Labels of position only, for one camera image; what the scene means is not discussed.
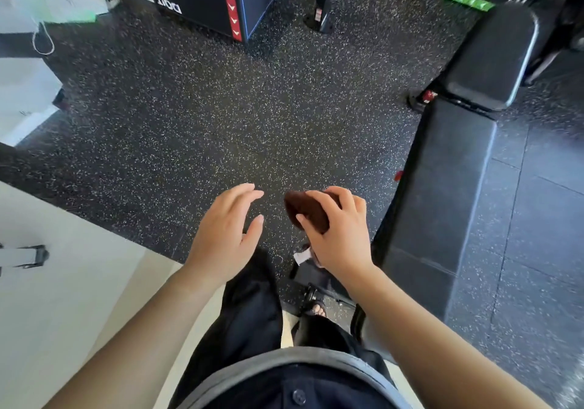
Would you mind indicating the white box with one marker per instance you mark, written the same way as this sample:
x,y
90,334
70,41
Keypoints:
x,y
23,98

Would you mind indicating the person's left thumb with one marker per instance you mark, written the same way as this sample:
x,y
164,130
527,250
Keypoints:
x,y
253,236

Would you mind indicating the dark brown cloth pad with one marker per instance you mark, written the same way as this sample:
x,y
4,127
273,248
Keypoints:
x,y
306,208

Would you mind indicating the black padded weight bench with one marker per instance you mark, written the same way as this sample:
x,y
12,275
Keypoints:
x,y
438,185

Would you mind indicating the small red floor object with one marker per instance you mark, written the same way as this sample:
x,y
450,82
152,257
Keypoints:
x,y
398,175

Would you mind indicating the person's right forearm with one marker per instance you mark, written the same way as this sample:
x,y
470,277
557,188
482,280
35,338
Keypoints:
x,y
433,345

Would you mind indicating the person's right hand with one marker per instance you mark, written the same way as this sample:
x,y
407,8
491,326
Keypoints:
x,y
342,240

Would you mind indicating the person's left hand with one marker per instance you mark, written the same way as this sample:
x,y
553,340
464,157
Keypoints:
x,y
219,240

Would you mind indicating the person's left middle finger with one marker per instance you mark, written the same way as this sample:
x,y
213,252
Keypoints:
x,y
237,189

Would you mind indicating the person's right middle finger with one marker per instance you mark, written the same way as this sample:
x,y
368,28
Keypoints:
x,y
343,196

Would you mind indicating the white paper scrap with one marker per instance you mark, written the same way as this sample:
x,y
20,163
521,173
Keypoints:
x,y
303,257

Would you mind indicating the black sandal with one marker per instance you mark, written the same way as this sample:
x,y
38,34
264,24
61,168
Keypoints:
x,y
315,308

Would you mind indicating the black machine frame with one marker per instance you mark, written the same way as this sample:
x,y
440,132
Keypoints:
x,y
561,25

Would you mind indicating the person's left forearm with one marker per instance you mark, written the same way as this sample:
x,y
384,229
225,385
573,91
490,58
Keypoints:
x,y
137,345

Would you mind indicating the black trousers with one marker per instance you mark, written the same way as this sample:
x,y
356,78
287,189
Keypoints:
x,y
246,322

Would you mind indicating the person's right thumb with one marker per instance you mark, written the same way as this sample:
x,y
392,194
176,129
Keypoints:
x,y
308,230

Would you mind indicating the dark shirt grey hem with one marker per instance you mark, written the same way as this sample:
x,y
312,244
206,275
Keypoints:
x,y
292,386

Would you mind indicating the black rack post foot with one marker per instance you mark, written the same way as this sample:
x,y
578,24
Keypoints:
x,y
323,2

